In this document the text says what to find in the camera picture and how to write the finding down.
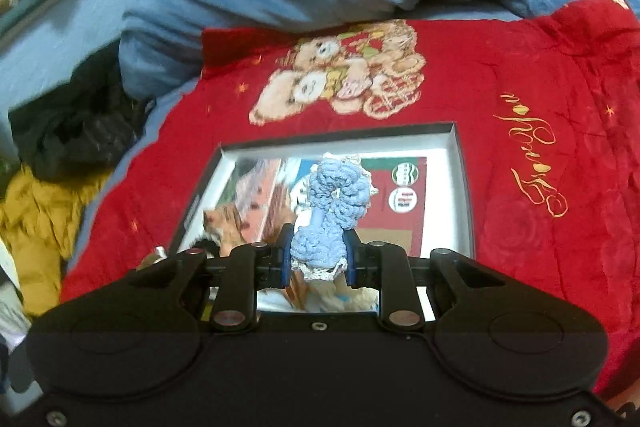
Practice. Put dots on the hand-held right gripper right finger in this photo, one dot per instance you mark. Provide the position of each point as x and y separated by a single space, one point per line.
351 257

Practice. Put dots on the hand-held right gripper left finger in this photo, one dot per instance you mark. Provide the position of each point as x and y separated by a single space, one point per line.
285 257

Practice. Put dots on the blue crocheted scrunchie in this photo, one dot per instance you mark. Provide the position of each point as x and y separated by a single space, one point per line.
325 197

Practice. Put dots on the brown triangular snack packet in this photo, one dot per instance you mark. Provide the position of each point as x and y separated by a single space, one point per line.
225 227

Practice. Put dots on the black scrunchie with white lace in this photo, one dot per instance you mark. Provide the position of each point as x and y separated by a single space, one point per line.
207 246

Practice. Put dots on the shallow black and white box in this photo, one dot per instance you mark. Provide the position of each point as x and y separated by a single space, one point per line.
400 139

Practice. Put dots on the red and blue textbook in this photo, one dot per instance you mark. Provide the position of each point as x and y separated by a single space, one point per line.
400 247

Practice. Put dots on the red teddy bear printed blanket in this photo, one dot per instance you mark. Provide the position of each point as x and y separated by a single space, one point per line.
525 207

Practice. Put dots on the black clothing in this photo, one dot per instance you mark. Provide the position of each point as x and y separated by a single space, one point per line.
75 137

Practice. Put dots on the yellow jacket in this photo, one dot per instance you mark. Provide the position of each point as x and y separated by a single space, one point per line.
40 227

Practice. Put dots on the white cloth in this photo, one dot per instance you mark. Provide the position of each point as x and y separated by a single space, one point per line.
10 307

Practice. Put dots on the light blue bed sheet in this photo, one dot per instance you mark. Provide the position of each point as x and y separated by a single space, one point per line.
60 42

